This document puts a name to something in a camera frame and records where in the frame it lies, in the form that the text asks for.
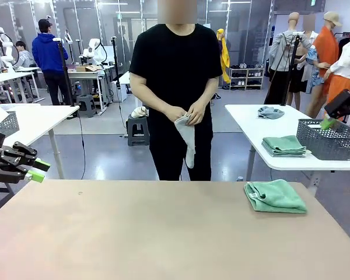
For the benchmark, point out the green terry towel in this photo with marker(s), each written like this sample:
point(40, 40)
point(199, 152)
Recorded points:
point(277, 198)

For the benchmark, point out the off-white terry towel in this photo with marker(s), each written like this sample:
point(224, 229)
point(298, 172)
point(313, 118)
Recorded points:
point(188, 140)

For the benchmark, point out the person's left forearm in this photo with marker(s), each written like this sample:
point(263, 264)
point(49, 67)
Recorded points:
point(208, 97)

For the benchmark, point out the person's right forearm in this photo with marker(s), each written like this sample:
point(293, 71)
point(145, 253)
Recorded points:
point(150, 100)

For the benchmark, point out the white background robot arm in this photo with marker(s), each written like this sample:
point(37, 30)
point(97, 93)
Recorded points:
point(91, 49)
point(6, 55)

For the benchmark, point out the dark grey plastic basket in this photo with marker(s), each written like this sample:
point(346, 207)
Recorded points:
point(323, 146)

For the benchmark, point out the grey lattice basket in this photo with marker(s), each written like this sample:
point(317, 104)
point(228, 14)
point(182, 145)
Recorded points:
point(8, 125)

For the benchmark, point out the person's left hand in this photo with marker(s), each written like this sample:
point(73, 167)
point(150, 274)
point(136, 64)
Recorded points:
point(196, 113)

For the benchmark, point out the person's right hand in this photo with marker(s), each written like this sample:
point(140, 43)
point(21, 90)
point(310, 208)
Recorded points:
point(175, 113)

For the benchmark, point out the white height-adjustable table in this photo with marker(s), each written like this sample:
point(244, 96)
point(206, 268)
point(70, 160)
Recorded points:
point(41, 116)

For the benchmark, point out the mannequin in orange with cap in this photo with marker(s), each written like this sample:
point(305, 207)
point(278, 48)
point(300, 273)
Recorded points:
point(326, 49)

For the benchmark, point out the green towel stack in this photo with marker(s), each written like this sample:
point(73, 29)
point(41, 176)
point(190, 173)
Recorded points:
point(283, 144)

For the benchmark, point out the blue-grey towel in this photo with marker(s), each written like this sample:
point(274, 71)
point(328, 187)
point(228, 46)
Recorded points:
point(269, 113)

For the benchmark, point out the black tripod stand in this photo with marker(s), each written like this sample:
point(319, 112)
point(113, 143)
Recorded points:
point(64, 73)
point(291, 58)

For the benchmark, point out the long white desk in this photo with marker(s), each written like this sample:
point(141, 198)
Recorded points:
point(6, 76)

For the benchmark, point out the grey plastic step stool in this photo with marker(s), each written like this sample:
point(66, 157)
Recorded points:
point(138, 131)
point(87, 103)

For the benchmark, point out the mannequin in grey shirt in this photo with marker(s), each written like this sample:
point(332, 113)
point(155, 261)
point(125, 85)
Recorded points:
point(281, 52)

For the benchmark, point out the white side table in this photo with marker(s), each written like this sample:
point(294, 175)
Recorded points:
point(245, 125)

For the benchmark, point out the seated person in grey top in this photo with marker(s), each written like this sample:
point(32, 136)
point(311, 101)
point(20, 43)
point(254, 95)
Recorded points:
point(24, 58)

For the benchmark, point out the white shoe shelf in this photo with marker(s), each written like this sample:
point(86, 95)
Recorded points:
point(246, 77)

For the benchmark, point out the grey desk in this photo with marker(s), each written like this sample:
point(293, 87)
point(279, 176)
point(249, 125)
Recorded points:
point(84, 74)

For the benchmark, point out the person in blue hoodie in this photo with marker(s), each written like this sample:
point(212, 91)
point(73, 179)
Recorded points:
point(48, 52)

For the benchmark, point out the open cardboard box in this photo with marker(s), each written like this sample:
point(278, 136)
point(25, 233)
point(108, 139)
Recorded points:
point(87, 69)

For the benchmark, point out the beige bundled cloth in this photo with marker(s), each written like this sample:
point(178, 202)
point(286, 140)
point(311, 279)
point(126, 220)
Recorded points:
point(140, 112)

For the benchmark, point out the yellow hanging garment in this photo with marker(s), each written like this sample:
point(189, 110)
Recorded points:
point(225, 55)

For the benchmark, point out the person in black t-shirt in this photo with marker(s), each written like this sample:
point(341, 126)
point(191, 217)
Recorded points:
point(175, 64)

